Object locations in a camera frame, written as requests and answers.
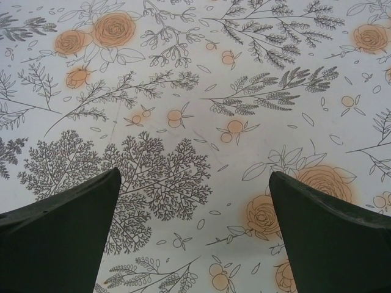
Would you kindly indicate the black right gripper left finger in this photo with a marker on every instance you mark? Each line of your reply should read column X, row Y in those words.
column 55, row 244

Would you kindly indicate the floral patterned tablecloth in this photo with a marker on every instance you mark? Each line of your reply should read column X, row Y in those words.
column 195, row 91

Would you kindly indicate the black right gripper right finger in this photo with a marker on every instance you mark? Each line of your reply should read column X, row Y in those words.
column 336, row 244

